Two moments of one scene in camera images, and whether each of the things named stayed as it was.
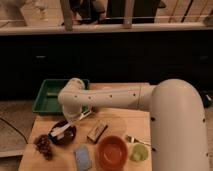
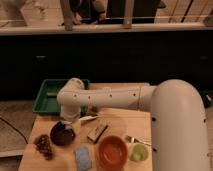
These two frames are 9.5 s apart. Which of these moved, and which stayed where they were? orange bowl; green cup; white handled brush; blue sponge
Moved: white handled brush
Stayed: blue sponge; orange bowl; green cup
